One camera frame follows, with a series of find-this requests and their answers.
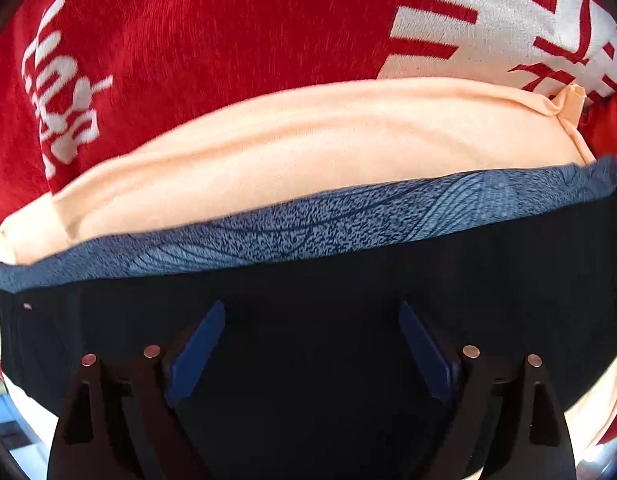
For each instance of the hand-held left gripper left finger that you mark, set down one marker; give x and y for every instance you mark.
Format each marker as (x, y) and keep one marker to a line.
(198, 350)

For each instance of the cream cloth mat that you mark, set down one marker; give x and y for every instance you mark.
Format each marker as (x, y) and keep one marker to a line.
(288, 150)

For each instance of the red printed blanket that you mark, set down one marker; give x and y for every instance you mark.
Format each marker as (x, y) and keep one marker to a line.
(188, 35)

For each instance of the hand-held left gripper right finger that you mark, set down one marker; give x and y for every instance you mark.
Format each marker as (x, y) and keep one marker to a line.
(424, 350)

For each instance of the black pants with blue waistband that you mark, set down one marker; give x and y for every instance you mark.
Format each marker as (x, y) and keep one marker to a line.
(308, 280)

